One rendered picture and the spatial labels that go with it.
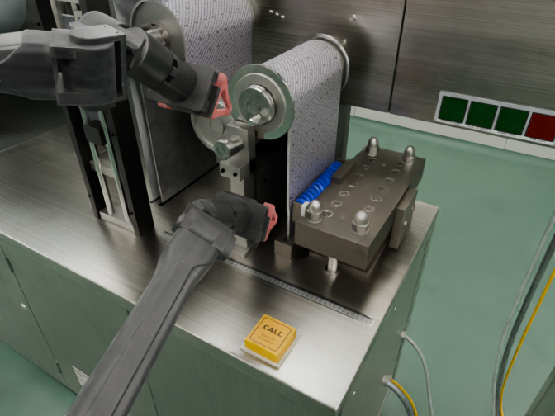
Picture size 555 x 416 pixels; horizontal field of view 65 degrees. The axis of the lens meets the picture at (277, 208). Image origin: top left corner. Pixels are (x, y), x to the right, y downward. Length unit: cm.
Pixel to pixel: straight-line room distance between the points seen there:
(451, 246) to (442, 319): 55
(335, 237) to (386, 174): 27
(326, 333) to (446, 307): 143
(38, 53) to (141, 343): 31
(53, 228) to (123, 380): 81
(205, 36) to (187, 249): 54
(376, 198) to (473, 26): 40
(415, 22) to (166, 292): 78
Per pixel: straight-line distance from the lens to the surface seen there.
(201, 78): 65
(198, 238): 59
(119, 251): 109
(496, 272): 253
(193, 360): 102
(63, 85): 57
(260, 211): 74
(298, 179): 95
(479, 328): 222
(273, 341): 82
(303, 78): 88
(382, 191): 101
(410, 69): 108
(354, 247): 86
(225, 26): 104
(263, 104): 83
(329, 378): 81
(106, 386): 45
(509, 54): 103
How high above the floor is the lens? 157
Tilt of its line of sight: 35 degrees down
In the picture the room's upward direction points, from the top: straight up
